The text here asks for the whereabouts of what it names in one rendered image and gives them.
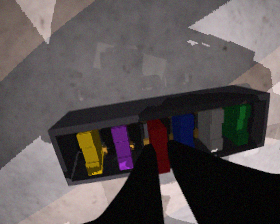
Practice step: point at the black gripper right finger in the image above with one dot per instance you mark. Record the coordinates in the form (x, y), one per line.
(223, 192)

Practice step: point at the dark grey fuse block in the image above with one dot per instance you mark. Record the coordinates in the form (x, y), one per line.
(227, 120)

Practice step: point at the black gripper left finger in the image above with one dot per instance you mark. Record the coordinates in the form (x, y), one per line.
(139, 201)

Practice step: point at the purple fuse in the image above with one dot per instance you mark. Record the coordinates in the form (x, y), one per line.
(122, 146)

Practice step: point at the dark blue fuse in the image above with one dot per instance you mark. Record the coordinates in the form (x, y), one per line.
(182, 127)

